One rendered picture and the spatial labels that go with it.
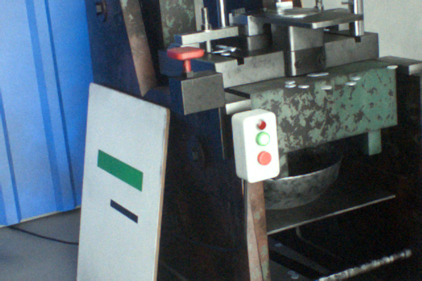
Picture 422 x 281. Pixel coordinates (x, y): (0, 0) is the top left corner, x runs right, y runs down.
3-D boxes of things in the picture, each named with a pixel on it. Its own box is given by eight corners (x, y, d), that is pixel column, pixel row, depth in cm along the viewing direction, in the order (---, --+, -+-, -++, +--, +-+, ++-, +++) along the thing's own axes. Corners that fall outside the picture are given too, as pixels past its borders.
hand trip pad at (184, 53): (210, 86, 167) (206, 48, 165) (182, 91, 164) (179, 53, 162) (194, 81, 173) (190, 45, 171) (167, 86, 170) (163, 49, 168)
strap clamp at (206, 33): (242, 48, 196) (239, 4, 193) (178, 59, 188) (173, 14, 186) (229, 45, 201) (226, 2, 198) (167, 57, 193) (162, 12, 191)
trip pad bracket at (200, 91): (231, 159, 173) (223, 67, 168) (190, 170, 169) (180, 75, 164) (217, 154, 178) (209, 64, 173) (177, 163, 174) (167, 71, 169)
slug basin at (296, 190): (372, 196, 205) (371, 157, 203) (255, 230, 190) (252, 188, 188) (296, 165, 234) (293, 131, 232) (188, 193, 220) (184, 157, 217)
